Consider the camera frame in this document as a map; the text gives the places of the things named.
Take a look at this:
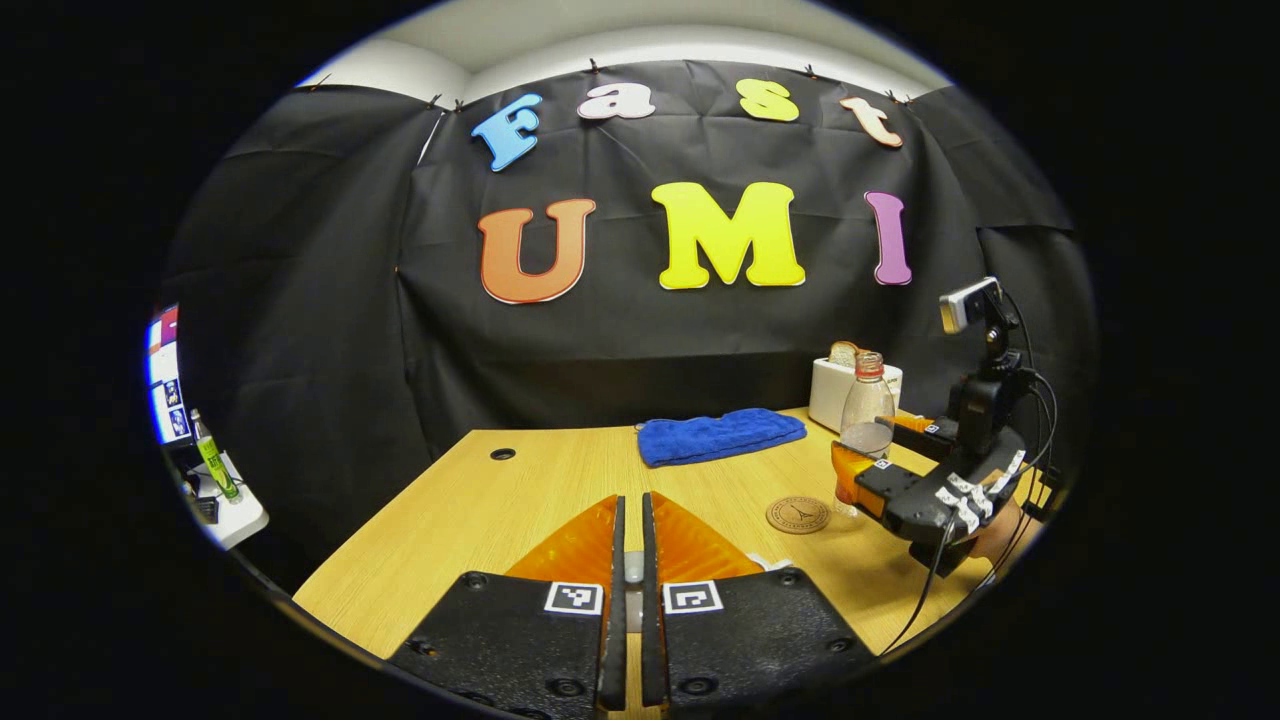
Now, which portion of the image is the computer monitor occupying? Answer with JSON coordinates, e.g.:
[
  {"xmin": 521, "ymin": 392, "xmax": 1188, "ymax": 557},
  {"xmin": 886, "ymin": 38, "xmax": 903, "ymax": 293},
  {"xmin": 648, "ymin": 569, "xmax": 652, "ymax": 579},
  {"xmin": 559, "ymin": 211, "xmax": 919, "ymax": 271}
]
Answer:
[{"xmin": 147, "ymin": 305, "xmax": 191, "ymax": 446}]

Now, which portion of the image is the round brown coaster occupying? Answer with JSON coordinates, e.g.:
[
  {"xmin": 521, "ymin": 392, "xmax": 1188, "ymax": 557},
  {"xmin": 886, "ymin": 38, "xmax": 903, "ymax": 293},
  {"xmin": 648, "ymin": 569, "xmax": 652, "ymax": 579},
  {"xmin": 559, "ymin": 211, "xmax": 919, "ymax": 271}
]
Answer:
[{"xmin": 766, "ymin": 496, "xmax": 832, "ymax": 535}]

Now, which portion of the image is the green drink bottle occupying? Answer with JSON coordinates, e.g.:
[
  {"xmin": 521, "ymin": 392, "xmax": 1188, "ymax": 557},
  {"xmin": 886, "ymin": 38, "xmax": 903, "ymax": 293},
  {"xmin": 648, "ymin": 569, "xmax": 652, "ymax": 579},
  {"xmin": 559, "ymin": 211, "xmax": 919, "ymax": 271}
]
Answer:
[{"xmin": 190, "ymin": 408, "xmax": 241, "ymax": 504}]

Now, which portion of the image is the black backdrop cloth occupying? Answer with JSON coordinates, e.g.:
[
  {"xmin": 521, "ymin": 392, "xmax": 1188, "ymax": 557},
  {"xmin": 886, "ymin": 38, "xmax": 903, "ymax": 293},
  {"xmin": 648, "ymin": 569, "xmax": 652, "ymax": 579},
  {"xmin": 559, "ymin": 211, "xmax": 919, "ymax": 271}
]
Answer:
[{"xmin": 165, "ymin": 60, "xmax": 1096, "ymax": 591}]

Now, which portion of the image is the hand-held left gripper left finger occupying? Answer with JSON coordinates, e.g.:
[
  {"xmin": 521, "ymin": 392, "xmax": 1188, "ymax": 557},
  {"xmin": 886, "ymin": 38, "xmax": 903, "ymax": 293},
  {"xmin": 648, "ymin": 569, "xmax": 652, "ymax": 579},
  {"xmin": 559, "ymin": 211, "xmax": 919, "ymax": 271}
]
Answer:
[{"xmin": 388, "ymin": 494, "xmax": 628, "ymax": 716}]

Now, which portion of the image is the white side table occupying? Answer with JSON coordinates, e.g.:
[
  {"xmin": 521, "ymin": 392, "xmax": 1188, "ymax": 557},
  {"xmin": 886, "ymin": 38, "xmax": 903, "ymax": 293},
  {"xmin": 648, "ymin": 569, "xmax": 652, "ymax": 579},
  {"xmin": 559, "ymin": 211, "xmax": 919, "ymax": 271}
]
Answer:
[{"xmin": 185, "ymin": 450, "xmax": 269, "ymax": 551}]

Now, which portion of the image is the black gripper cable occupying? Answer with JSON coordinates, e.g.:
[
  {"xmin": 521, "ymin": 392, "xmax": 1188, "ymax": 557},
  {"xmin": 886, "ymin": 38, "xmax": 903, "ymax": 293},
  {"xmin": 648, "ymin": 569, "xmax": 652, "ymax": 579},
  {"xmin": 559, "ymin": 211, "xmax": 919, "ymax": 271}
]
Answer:
[{"xmin": 880, "ymin": 515, "xmax": 956, "ymax": 656}]

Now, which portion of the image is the clear water bottle red label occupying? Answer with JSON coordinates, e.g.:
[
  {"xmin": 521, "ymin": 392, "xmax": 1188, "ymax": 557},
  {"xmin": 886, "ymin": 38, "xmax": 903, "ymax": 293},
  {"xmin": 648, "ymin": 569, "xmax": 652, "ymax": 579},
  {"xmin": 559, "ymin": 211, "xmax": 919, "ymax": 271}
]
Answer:
[{"xmin": 835, "ymin": 350, "xmax": 897, "ymax": 518}]

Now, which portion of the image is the white toaster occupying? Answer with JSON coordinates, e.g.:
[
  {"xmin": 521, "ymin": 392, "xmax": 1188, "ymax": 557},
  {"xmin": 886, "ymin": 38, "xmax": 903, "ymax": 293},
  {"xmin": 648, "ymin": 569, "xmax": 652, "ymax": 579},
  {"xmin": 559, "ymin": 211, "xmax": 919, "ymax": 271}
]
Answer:
[{"xmin": 808, "ymin": 357, "xmax": 904, "ymax": 433}]

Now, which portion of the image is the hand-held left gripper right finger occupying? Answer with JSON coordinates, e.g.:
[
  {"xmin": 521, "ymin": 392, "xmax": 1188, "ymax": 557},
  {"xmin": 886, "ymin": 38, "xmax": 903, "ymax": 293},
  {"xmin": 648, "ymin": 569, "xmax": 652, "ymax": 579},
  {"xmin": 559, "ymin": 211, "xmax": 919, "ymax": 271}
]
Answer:
[{"xmin": 640, "ymin": 491, "xmax": 876, "ymax": 716}]

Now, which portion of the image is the blue towel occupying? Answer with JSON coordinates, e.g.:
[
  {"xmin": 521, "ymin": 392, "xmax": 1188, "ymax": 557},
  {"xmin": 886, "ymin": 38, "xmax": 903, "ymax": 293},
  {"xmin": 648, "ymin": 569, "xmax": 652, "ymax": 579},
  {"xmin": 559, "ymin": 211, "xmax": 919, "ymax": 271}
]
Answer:
[{"xmin": 637, "ymin": 407, "xmax": 808, "ymax": 469}]

